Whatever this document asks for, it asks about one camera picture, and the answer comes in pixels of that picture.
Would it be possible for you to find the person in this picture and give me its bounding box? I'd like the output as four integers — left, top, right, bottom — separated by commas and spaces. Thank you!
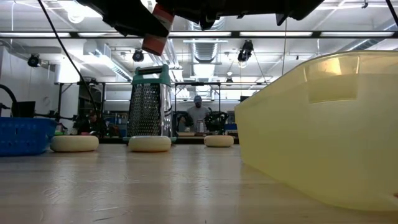
185, 95, 211, 133

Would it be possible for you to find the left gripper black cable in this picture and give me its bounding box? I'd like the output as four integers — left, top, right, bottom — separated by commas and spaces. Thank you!
0, 83, 18, 105

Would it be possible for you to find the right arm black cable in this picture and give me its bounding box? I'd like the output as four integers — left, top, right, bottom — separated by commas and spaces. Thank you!
36, 0, 102, 125

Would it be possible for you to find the black aluminium table frame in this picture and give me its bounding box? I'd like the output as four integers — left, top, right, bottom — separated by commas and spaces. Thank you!
98, 136, 240, 145

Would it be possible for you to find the teal steel box grater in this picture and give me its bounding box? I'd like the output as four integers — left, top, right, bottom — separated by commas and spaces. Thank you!
126, 63, 174, 139

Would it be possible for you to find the white sprinkled toy donut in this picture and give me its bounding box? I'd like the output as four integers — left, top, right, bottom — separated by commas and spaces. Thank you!
127, 135, 172, 153

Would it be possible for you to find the orange toy donut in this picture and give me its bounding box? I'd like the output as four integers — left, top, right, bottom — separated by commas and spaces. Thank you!
49, 134, 100, 153
203, 134, 234, 148

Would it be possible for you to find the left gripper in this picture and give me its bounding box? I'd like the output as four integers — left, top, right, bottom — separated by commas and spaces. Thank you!
11, 101, 77, 121

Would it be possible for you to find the blue plastic basket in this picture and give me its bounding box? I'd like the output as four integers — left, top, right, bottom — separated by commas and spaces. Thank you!
0, 116, 58, 157

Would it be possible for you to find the yellow plastic bin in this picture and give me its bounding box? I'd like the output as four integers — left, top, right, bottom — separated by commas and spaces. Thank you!
234, 50, 398, 212

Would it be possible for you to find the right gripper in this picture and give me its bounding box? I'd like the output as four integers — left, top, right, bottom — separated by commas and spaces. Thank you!
76, 0, 249, 38

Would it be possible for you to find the black hanging spotlight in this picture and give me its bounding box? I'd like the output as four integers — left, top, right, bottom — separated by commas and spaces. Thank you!
132, 49, 145, 63
237, 39, 254, 63
27, 53, 41, 68

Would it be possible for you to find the neighbour station black frame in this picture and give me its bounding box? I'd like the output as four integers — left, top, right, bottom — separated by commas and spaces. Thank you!
55, 81, 108, 125
173, 81, 222, 113

